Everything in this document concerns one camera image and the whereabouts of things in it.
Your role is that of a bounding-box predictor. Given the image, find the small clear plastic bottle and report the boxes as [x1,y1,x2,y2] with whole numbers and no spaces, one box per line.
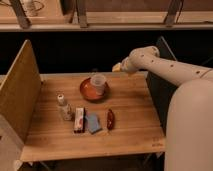
[57,94,72,121]

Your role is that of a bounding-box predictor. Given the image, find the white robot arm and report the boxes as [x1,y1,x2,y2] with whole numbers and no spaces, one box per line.
[112,46,213,171]

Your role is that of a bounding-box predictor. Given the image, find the clear plastic cup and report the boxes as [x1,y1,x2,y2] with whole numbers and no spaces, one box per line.
[90,74,106,95]

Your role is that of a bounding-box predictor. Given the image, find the dark right side panel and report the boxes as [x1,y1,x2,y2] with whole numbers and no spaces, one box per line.
[146,36,177,132]

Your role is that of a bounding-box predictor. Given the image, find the red white rectangular box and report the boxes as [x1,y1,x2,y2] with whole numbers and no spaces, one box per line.
[74,108,85,133]

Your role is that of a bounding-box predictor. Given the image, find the left wooden side panel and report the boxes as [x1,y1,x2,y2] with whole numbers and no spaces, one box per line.
[0,40,41,144]

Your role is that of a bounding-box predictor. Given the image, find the wooden shelf frame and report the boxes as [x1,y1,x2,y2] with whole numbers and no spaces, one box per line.
[0,0,213,32]

